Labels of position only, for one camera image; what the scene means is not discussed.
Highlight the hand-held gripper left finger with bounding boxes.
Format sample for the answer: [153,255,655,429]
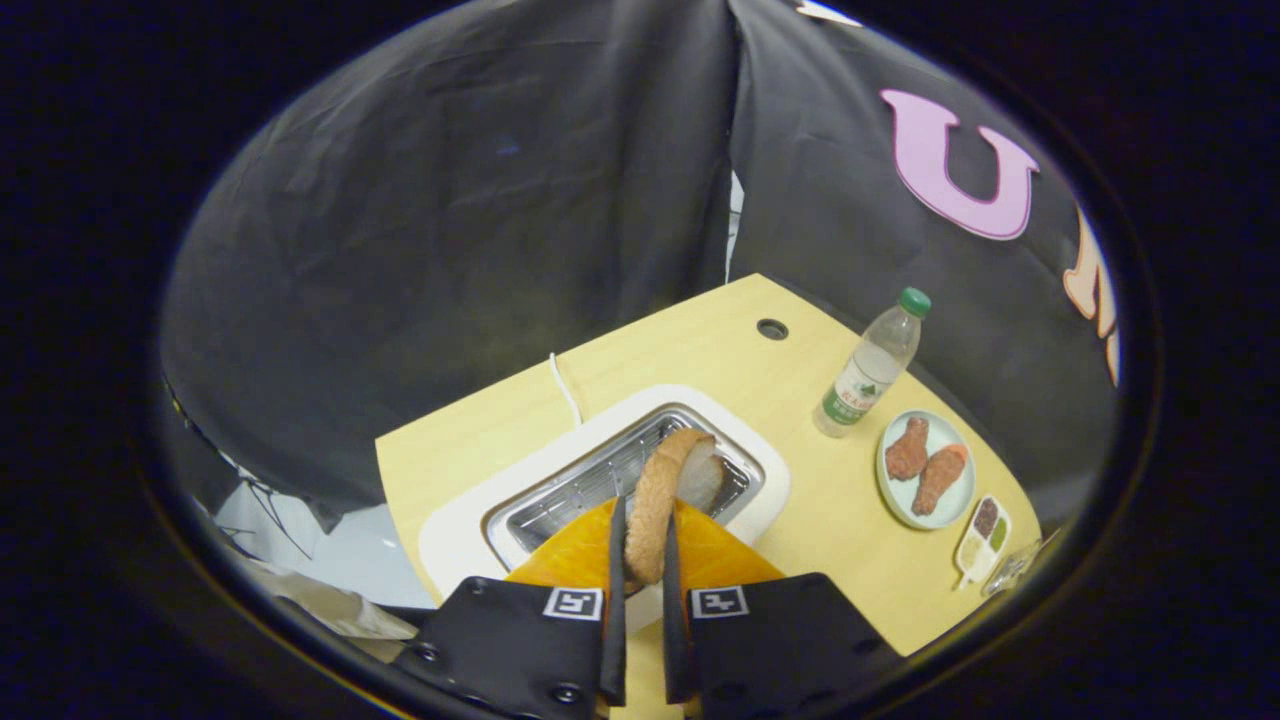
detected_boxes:
[395,497,629,720]

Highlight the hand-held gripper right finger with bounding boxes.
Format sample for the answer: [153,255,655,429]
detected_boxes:
[662,500,903,720]

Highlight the brown bread slice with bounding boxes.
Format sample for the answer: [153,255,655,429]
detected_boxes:
[624,428,728,587]

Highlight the white toaster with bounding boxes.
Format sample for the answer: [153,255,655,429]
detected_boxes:
[418,385,791,607]

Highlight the pale green round plate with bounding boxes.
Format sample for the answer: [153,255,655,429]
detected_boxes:
[876,410,977,531]

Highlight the white divided seasoning dish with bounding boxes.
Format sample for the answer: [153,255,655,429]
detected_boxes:
[955,495,1013,591]

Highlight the brown fried chicken piece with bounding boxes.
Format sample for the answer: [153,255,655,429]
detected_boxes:
[911,444,969,517]
[885,417,931,482]

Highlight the clear glass cup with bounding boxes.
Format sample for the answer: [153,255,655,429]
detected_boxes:
[982,535,1047,599]

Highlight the clear green-capped water bottle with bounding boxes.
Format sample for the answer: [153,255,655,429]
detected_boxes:
[813,287,932,439]

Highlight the black backdrop cloth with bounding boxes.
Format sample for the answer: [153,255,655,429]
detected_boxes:
[160,0,1123,531]

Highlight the white power cable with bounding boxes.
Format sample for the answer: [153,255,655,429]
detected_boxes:
[549,352,585,429]

